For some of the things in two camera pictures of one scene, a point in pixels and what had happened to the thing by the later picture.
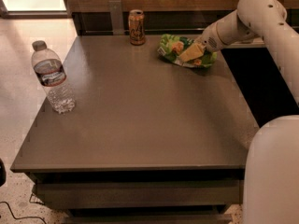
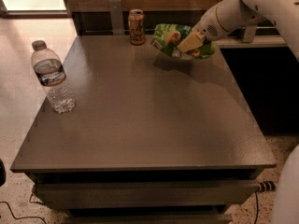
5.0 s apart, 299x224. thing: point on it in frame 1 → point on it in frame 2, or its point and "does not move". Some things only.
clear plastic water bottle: x=51 y=76 does not move
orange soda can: x=136 y=27 does not move
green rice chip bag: x=171 y=46 → x=167 y=37
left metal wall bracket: x=117 y=17 does not move
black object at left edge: x=3 y=173 does not move
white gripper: x=209 y=39 → x=206 y=28
